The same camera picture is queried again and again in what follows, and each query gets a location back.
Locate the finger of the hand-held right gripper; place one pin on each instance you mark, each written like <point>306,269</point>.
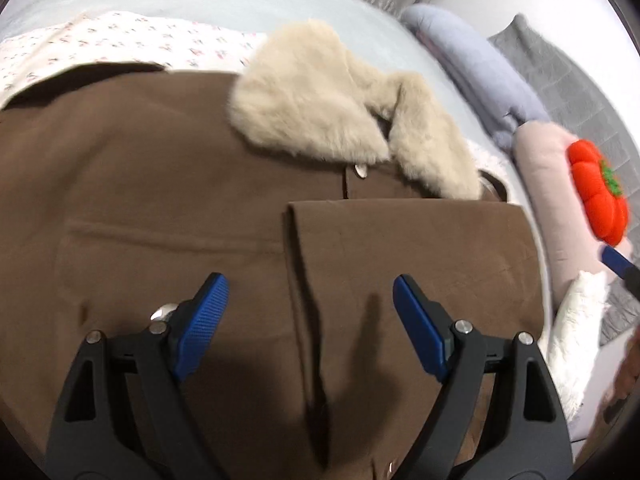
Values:
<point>614,259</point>

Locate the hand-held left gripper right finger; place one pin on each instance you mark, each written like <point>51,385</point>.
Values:
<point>419,330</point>

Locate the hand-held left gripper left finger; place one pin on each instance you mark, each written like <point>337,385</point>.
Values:
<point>204,327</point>

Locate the brown coat with fur collar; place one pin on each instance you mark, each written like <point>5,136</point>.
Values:
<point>175,160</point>

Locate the orange pumpkin plush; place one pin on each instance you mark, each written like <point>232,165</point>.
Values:
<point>595,195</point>

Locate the white fluffy blanket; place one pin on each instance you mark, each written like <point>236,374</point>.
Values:
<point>580,320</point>

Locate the pink pillow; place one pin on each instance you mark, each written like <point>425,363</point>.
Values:
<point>550,185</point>

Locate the grey quilted blanket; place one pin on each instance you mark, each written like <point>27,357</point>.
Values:
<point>560,75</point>

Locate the blue-grey pillow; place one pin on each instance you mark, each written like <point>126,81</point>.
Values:
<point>475,65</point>

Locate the white cherry print blanket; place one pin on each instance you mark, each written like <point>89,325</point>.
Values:
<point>125,40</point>

